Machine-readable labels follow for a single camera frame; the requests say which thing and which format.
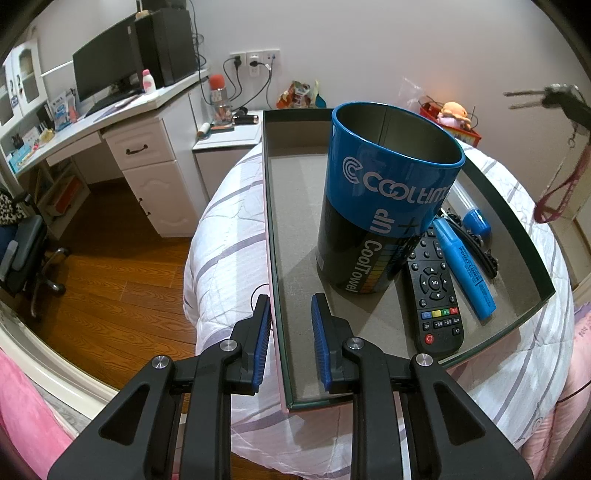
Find clear tube with blue cap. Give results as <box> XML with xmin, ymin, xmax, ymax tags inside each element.
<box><xmin>450</xmin><ymin>182</ymin><xmax>491</xmax><ymax>238</ymax></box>

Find black keyboard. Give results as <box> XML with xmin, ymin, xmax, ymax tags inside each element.
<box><xmin>85</xmin><ymin>92</ymin><xmax>139</xmax><ymax>116</ymax></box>

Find pink blanket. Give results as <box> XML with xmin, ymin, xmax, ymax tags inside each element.
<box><xmin>0</xmin><ymin>348</ymin><xmax>77</xmax><ymax>480</ymax></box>

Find grey tray with dark rim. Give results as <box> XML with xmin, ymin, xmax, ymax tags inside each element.
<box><xmin>261</xmin><ymin>107</ymin><xmax>557</xmax><ymax>412</ymax></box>

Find clear plastic bag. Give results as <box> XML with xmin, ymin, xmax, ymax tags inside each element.
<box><xmin>398</xmin><ymin>78</ymin><xmax>439</xmax><ymax>114</ymax></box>

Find pink printed bedding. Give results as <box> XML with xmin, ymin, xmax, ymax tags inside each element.
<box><xmin>522</xmin><ymin>305</ymin><xmax>591</xmax><ymax>467</ymax></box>

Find red-capped bottle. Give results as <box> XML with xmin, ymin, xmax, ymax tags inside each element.
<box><xmin>208</xmin><ymin>74</ymin><xmax>232</xmax><ymax>121</ymax></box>

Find blue and white box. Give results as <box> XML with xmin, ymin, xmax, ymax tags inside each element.
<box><xmin>53</xmin><ymin>92</ymin><xmax>77</xmax><ymax>131</ymax></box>

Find white nightstand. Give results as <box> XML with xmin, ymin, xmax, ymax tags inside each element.
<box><xmin>191</xmin><ymin>109</ymin><xmax>265</xmax><ymax>213</ymax></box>

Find key bunch with pink lanyard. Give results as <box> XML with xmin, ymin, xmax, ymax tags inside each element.
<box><xmin>503</xmin><ymin>83</ymin><xmax>591</xmax><ymax>224</ymax></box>

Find black office chair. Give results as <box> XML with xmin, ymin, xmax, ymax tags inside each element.
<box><xmin>0</xmin><ymin>187</ymin><xmax>72</xmax><ymax>317</ymax></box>

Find colourful snack bags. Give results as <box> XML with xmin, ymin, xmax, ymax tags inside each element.
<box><xmin>277</xmin><ymin>80</ymin><xmax>326</xmax><ymax>110</ymax></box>

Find white desk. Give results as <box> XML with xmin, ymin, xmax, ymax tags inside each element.
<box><xmin>7</xmin><ymin>69</ymin><xmax>211</xmax><ymax>238</ymax></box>

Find blue and black tin can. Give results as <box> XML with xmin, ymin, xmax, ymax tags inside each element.
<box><xmin>315</xmin><ymin>102</ymin><xmax>466</xmax><ymax>295</ymax></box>

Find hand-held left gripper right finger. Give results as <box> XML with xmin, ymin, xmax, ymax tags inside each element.
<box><xmin>310</xmin><ymin>292</ymin><xmax>534</xmax><ymax>480</ymax></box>

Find orange plush toy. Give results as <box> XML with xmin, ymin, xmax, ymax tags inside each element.
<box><xmin>436</xmin><ymin>102</ymin><xmax>472</xmax><ymax>131</ymax></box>

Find black remote control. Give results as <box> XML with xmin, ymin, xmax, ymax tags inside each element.
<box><xmin>406</xmin><ymin>228</ymin><xmax>465</xmax><ymax>356</ymax></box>

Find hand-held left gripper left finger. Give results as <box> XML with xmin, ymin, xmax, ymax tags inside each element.
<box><xmin>46</xmin><ymin>294</ymin><xmax>273</xmax><ymax>480</ymax></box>

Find black charger cables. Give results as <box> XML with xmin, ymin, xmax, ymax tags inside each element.
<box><xmin>198</xmin><ymin>9</ymin><xmax>273</xmax><ymax>114</ymax></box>

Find white wall socket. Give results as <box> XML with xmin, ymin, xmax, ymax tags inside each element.
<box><xmin>229</xmin><ymin>50</ymin><xmax>281</xmax><ymax>79</ymax></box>

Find black computer tower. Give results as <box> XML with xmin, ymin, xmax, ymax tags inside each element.
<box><xmin>134</xmin><ymin>8</ymin><xmax>197</xmax><ymax>87</ymax></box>

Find white striped quilt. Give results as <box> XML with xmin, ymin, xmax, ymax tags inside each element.
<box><xmin>182</xmin><ymin>138</ymin><xmax>578</xmax><ymax>464</ymax></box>

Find blue highlighter pen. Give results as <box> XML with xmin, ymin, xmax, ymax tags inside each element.
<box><xmin>433</xmin><ymin>217</ymin><xmax>498</xmax><ymax>321</ymax></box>

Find white glass-door cabinet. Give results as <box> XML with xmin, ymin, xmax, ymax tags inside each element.
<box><xmin>0</xmin><ymin>37</ymin><xmax>47</xmax><ymax>127</ymax></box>

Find black computer monitor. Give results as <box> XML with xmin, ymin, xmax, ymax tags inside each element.
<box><xmin>72</xmin><ymin>24</ymin><xmax>144</xmax><ymax>104</ymax></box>

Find black hair clip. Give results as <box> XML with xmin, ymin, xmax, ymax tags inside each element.
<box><xmin>441</xmin><ymin>208</ymin><xmax>500</xmax><ymax>279</ymax></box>

